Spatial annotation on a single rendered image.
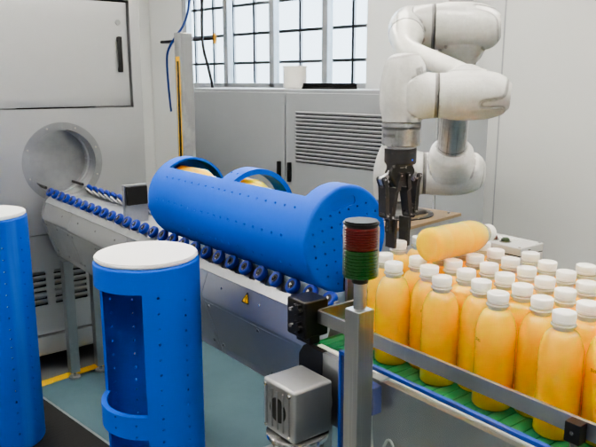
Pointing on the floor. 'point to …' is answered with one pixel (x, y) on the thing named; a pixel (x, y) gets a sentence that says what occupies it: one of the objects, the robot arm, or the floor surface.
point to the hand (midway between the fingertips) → (397, 231)
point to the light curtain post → (184, 94)
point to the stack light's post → (357, 377)
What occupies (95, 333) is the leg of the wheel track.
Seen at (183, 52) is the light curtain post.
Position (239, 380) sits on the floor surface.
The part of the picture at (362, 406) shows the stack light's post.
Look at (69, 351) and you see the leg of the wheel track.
